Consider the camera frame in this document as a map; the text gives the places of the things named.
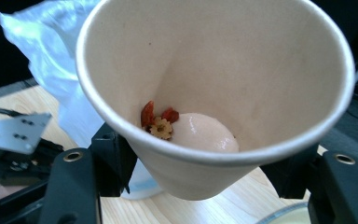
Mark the paper cup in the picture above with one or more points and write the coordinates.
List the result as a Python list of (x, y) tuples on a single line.
[(230, 56)]

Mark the clear plastic trash bag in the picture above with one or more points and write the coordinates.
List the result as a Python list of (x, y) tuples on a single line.
[(52, 49)]

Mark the cream container with strainer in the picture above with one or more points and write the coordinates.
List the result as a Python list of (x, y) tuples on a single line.
[(287, 216)]

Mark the tea dregs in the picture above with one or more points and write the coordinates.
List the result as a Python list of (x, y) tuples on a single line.
[(158, 123)]

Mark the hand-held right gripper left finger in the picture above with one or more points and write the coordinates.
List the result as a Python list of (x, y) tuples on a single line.
[(74, 186)]

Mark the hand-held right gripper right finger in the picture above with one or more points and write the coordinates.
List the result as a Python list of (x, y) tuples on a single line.
[(345, 189)]

